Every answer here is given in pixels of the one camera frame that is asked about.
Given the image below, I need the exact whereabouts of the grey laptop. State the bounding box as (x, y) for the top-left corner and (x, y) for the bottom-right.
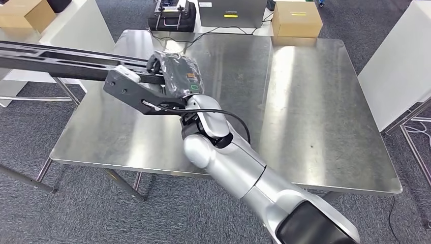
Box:
(198, 0), (268, 29)

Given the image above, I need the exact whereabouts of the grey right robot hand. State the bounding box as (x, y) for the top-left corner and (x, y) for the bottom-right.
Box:
(146, 50), (205, 99)

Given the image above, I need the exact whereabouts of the black plastic frame part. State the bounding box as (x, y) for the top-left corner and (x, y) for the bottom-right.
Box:
(0, 40), (167, 85)

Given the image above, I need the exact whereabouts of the steel workbench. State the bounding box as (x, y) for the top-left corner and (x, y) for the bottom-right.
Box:
(34, 29), (404, 203)

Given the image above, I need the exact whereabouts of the clear plastic film wrap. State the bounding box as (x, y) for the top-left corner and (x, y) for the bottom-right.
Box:
(153, 50), (205, 99)

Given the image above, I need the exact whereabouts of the cardboard box with yellow label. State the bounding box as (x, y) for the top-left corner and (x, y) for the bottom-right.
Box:
(271, 1), (323, 38)

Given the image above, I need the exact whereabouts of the silver framed controller device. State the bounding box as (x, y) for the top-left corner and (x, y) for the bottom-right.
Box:
(154, 0), (190, 31)

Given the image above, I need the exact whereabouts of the black equipment case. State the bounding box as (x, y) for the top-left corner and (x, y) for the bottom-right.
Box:
(147, 0), (198, 34)

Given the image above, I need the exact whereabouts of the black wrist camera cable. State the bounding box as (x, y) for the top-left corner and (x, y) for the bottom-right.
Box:
(143, 101), (252, 145)

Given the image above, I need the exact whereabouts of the black bag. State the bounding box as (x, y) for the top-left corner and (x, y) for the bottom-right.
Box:
(47, 0), (73, 13)

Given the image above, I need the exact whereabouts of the black power cable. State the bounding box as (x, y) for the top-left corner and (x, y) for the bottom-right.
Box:
(148, 12), (274, 44)

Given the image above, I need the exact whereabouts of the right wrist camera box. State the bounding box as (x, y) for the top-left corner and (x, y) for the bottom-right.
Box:
(102, 65), (189, 116)

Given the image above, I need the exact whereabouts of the plain cardboard box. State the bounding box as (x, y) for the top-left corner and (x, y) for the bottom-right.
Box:
(0, 0), (57, 34)

